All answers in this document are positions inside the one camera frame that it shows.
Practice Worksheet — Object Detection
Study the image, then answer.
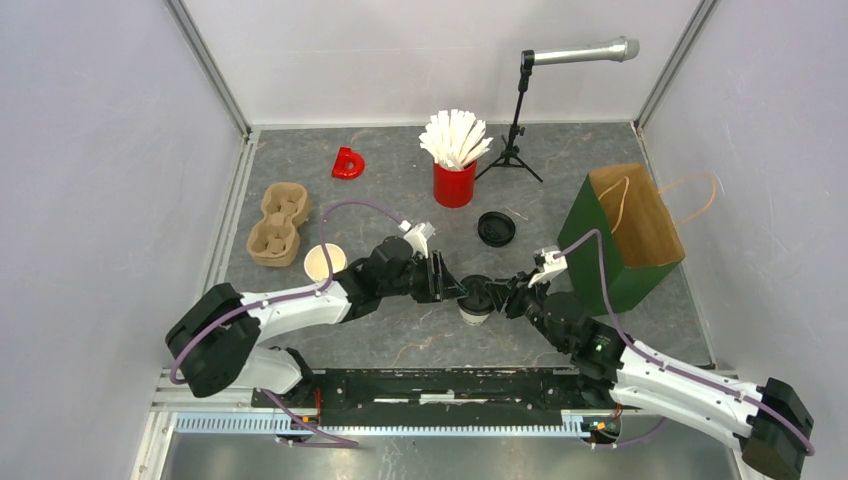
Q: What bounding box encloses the white paper cup stack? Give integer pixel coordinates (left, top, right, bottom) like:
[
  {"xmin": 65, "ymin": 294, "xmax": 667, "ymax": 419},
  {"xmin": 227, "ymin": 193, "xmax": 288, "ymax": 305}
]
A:
[{"xmin": 303, "ymin": 243, "xmax": 348, "ymax": 282}]

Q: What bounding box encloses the red plastic letter d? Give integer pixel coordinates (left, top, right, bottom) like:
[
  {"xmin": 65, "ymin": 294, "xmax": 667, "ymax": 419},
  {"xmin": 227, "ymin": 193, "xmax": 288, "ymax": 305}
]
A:
[{"xmin": 331, "ymin": 146, "xmax": 366, "ymax": 180}]

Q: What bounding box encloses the red cylindrical holder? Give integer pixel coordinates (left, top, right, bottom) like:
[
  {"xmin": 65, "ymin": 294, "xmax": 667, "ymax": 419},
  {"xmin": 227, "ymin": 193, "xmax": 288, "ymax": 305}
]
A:
[{"xmin": 433, "ymin": 161, "xmax": 477, "ymax": 208}]

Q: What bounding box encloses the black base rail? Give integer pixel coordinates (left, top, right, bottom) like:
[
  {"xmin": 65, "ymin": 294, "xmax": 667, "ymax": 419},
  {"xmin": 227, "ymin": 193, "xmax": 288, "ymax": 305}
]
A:
[{"xmin": 281, "ymin": 367, "xmax": 617, "ymax": 427}]

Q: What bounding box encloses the green paper bag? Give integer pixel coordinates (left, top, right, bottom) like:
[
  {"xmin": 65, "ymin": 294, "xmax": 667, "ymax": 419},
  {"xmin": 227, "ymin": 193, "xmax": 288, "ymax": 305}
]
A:
[{"xmin": 557, "ymin": 163, "xmax": 718, "ymax": 316}]

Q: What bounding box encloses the silver microphone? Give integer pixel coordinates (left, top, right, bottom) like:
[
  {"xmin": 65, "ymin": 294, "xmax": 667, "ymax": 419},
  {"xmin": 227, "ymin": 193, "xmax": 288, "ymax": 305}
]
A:
[{"xmin": 533, "ymin": 36, "xmax": 640, "ymax": 66}]

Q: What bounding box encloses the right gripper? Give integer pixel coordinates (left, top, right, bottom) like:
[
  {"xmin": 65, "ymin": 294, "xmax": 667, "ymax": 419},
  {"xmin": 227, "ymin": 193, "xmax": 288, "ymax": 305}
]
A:
[{"xmin": 482, "ymin": 270, "xmax": 567, "ymax": 354}]

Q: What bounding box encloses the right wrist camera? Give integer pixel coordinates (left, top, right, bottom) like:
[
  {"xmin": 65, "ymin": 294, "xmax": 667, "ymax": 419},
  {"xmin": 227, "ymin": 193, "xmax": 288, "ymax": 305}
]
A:
[{"xmin": 528, "ymin": 246, "xmax": 568, "ymax": 287}]

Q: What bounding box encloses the single white paper cup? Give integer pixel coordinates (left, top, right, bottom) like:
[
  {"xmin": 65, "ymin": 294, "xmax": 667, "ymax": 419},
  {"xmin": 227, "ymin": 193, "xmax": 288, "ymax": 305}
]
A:
[{"xmin": 458, "ymin": 303, "xmax": 494, "ymax": 325}]

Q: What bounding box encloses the black mini tripod stand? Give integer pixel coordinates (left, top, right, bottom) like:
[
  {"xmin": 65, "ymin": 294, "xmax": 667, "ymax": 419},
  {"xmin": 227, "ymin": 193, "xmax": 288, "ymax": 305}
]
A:
[{"xmin": 475, "ymin": 50, "xmax": 543, "ymax": 183}]

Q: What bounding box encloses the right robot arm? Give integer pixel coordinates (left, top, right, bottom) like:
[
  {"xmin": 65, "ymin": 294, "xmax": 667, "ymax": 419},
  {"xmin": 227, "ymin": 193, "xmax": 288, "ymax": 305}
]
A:
[{"xmin": 483, "ymin": 273, "xmax": 814, "ymax": 479}]

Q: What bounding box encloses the brown cardboard cup carrier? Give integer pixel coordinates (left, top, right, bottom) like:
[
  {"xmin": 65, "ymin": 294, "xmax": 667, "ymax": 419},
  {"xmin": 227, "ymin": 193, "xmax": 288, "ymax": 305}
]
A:
[{"xmin": 246, "ymin": 182, "xmax": 312, "ymax": 267}]

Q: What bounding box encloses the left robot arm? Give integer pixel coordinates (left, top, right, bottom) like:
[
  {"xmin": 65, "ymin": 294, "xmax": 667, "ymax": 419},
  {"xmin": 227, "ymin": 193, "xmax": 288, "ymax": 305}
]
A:
[{"xmin": 165, "ymin": 237, "xmax": 468, "ymax": 408}]

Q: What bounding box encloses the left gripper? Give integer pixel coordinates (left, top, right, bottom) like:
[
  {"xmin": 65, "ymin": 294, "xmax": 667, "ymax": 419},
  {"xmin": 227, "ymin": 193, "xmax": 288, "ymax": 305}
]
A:
[{"xmin": 380, "ymin": 251, "xmax": 468, "ymax": 305}]

